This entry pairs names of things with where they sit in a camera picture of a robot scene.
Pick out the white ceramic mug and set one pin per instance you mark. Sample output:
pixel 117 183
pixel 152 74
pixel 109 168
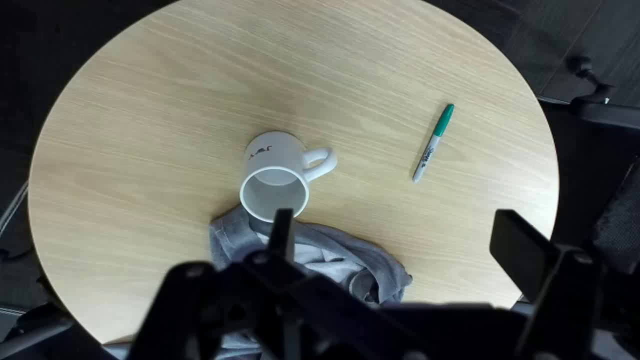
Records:
pixel 279 172

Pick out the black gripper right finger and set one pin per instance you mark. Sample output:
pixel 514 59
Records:
pixel 523 253

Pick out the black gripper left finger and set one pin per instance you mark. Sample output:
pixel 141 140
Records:
pixel 283 236

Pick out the grey crumpled cloth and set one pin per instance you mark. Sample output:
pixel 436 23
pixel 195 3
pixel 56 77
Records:
pixel 358 267

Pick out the green capped marker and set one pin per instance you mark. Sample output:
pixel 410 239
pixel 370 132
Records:
pixel 432 142

